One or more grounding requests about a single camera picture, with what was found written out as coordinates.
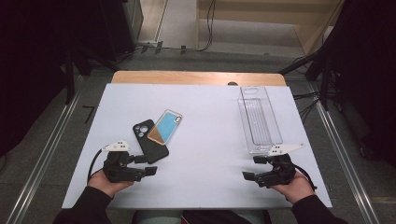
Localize person's left hand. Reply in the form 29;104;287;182
87;169;134;199

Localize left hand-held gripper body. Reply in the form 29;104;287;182
102;140;148;184

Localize metal floor rail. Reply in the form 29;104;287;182
6;76;83;224
312;92;379;224

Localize black metal stand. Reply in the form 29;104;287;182
278;52;331;110
64;46;120;105

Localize clear plastic rack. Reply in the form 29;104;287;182
237;86;284;156

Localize beige wooden platform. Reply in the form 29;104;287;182
195;0;344;55

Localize iridescent clear-rimmed phone case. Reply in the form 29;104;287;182
147;109;183;147

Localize black floor cables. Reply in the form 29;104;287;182
292;91;321;124

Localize left hand-held gripper cable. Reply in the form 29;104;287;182
87;148;106;185

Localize black curtain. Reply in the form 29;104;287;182
323;0;396;166
0;0;104;157

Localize hand-held gripper cable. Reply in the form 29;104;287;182
293;163;318;191
87;148;106;185

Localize right hand-held gripper cable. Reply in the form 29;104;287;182
293;163;318;191

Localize black phone case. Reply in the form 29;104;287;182
132;119;170;165

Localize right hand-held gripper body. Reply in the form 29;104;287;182
255;143;305;189

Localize person's right hand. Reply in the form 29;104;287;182
270;171;316;204

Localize black hanging cable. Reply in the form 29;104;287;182
199;0;218;52

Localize dark cabinet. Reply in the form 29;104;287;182
99;0;144;62

